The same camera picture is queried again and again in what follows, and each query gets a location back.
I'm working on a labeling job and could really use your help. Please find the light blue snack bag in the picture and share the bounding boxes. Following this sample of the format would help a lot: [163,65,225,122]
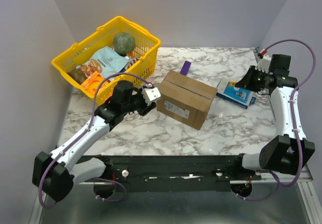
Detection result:
[77,46,129,78]

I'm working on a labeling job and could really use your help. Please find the yellow plastic shopping basket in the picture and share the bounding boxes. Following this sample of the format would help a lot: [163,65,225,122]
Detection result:
[52,16,161,105]

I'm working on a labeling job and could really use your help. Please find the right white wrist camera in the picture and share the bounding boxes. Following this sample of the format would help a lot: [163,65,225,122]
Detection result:
[255,54,272,73]

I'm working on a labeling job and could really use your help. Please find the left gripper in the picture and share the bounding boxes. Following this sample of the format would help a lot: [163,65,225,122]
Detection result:
[123,86,157,117]

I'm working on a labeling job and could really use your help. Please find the purple long box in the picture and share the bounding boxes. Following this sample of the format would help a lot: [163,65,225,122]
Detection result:
[180,61,191,76]

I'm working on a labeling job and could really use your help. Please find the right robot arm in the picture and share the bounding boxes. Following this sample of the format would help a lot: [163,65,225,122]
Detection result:
[231,54,315,180]

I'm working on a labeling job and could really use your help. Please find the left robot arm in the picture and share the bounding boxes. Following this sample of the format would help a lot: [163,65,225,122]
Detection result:
[32,81,161,202]

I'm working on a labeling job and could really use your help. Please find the brown cardboard express box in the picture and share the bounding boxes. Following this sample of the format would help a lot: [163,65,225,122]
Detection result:
[156,70,217,130]

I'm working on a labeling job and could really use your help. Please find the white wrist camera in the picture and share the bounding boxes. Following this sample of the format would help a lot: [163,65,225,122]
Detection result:
[255,54,272,73]
[142,87,161,106]

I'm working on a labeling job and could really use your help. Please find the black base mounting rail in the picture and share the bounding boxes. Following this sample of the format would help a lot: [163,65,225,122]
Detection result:
[69,155,261,192]

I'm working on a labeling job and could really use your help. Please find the green melon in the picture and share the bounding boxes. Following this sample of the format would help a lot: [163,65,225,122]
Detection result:
[113,32,136,55]

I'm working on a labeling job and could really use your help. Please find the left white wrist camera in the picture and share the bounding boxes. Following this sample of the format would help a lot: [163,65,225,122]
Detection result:
[142,87,161,106]

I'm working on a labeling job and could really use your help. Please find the orange toy package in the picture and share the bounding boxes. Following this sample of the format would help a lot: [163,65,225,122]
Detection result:
[81,71,104,96]

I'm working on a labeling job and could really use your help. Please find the blue white product box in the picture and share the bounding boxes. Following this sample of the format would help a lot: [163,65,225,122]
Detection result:
[216,78,257,109]

